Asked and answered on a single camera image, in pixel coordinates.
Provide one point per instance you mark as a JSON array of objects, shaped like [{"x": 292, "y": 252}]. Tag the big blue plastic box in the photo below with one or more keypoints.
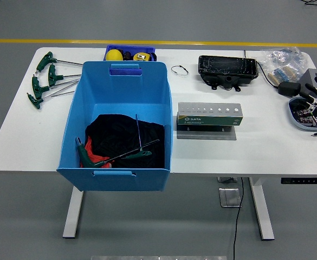
[{"x": 120, "y": 92}]

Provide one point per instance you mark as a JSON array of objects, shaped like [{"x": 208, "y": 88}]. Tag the dark electronic modules pile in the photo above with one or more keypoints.
[{"x": 301, "y": 116}]

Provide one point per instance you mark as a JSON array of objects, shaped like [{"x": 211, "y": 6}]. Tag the black table control panel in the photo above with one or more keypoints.
[{"x": 301, "y": 181}]

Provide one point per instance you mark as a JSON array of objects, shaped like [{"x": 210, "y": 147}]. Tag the light blue bowl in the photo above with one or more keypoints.
[{"x": 292, "y": 113}]

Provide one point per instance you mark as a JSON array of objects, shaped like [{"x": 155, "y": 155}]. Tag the black power adapter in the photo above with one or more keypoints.
[{"x": 289, "y": 88}]

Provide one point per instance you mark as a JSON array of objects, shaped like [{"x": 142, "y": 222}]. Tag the grey foam block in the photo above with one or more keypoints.
[{"x": 308, "y": 77}]

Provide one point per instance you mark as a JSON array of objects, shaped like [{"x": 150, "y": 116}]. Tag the white table leg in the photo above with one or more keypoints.
[
  {"x": 72, "y": 216},
  {"x": 264, "y": 216}
]

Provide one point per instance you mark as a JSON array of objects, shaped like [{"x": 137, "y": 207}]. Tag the clear bag of resistor strips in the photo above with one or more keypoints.
[{"x": 285, "y": 73}]

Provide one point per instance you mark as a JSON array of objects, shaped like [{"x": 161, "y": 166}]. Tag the clear bag of blue parts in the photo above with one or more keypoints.
[{"x": 285, "y": 55}]

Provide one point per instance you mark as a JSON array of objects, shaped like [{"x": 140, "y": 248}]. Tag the metal floor plate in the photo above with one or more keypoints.
[{"x": 228, "y": 197}]

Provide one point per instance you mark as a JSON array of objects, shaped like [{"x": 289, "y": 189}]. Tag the black plastic tray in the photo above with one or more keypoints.
[{"x": 223, "y": 66}]

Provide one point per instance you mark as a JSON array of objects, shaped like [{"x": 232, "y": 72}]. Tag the yellow tape measure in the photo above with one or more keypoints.
[{"x": 142, "y": 56}]

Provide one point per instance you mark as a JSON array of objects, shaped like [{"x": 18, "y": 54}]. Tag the black cloth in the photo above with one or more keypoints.
[{"x": 115, "y": 130}]

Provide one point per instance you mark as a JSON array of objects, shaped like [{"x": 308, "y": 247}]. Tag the dark blue plastic bin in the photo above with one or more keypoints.
[{"x": 131, "y": 48}]

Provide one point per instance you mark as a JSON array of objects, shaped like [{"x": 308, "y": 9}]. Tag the dark brown round object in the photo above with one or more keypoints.
[{"x": 127, "y": 55}]

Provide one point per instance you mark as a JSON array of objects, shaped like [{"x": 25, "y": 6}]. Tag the yellow ball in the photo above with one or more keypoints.
[{"x": 114, "y": 55}]

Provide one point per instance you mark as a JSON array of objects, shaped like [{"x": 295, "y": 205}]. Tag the red cloth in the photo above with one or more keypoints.
[{"x": 91, "y": 146}]

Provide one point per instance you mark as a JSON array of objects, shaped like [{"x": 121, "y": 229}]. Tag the metal bracket under table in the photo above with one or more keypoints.
[{"x": 226, "y": 179}]

